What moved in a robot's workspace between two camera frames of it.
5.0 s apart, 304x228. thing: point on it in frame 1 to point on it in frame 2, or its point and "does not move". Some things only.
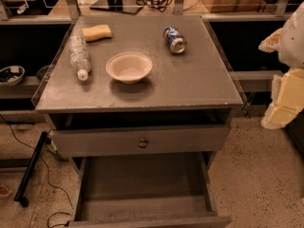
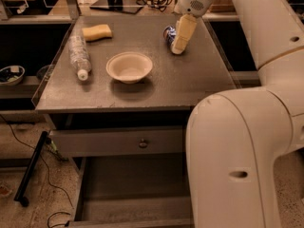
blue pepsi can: [174, 41] does not move
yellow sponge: [97, 32] does not move
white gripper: [294, 43] to [194, 6]
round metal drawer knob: [142, 144] does not move
